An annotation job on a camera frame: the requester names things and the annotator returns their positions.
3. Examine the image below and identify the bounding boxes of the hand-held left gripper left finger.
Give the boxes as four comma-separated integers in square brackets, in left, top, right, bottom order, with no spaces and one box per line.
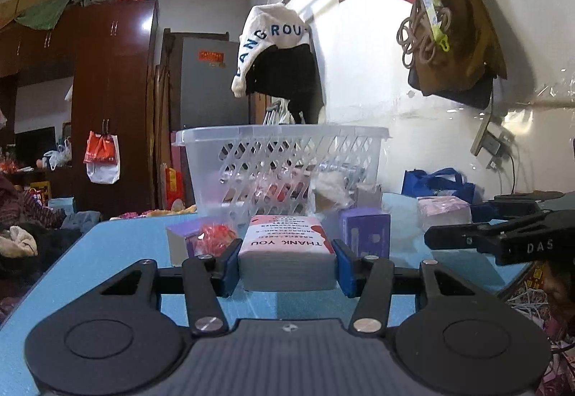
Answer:
[87,238,244,336]

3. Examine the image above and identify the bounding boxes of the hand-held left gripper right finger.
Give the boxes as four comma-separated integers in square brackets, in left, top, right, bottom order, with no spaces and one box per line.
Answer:
[332,239,492,338]

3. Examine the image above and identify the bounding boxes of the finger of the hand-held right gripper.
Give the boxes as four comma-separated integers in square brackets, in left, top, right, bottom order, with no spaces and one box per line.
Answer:
[471,192,575,222]
[423,211,555,252]

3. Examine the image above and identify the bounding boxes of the white pink lettered box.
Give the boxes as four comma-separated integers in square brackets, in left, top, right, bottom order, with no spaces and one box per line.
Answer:
[237,215,339,293]

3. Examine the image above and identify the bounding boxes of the white plastic lattice basket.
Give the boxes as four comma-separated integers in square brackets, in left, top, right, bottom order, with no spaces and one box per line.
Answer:
[173,124,391,221]

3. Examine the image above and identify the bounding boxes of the pink box in clear bag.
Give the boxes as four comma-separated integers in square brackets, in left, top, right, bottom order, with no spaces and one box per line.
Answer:
[416,195,473,227]

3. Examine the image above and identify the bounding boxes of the red packet in clear bag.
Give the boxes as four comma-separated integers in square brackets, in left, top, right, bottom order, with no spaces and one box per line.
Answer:
[194,221,240,257]

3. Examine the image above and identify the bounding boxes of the small purple box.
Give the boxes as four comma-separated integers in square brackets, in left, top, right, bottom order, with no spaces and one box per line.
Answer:
[338,206,391,261]

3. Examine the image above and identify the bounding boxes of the large flat purple box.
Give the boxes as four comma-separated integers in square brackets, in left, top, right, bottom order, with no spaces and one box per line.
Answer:
[165,223,204,267]

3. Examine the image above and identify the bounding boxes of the blue tote bag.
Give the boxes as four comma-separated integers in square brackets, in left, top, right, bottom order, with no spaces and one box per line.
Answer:
[401,167,478,205]

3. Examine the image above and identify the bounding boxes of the grey box in clear bag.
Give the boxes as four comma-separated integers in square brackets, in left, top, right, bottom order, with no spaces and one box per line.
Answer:
[354,183,383,212]

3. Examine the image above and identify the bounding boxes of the red box by door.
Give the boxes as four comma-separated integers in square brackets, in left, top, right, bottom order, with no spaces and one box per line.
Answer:
[164,166,186,211]

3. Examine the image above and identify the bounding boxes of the brown hanging bag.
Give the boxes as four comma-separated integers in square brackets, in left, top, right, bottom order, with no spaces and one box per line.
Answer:
[406,0,509,110]

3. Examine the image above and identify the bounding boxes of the metal crutches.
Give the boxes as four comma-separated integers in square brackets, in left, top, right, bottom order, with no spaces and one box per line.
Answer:
[262,98,294,127]

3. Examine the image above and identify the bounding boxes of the grey door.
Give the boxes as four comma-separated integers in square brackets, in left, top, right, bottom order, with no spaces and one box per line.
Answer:
[172,32,250,133]

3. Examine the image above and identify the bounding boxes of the red white plastic bag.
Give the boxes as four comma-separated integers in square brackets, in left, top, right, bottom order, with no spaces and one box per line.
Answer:
[83,130,121,185]

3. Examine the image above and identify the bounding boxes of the brown wooden wardrobe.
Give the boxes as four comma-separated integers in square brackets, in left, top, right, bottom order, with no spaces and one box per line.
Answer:
[0,0,159,219]

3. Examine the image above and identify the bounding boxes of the dark maroon cloth pile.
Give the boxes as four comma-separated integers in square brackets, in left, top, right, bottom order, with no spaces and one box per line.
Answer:
[0,175,82,273]

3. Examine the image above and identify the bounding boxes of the black television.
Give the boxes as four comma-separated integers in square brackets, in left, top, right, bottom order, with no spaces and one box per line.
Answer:
[15,125,58,164]

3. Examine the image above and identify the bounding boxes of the white black hanging jacket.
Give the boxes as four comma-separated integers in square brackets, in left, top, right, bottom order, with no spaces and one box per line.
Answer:
[231,4,326,126]

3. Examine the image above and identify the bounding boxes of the green cloth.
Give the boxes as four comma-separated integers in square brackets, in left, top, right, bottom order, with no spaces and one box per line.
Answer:
[15,0,75,31]

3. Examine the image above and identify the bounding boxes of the black power cable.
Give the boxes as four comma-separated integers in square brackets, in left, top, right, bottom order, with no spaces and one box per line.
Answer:
[507,148,518,195]

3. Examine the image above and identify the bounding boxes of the white floor cables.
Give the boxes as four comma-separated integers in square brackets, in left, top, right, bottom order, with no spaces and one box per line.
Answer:
[507,278,554,317]

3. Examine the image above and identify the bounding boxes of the grey wall power socket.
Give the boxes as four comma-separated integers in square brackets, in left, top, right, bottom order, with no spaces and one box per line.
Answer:
[470,116,516,173]

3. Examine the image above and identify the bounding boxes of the coiled brown rope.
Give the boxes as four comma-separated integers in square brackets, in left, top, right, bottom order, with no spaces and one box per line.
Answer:
[396,6,451,70]

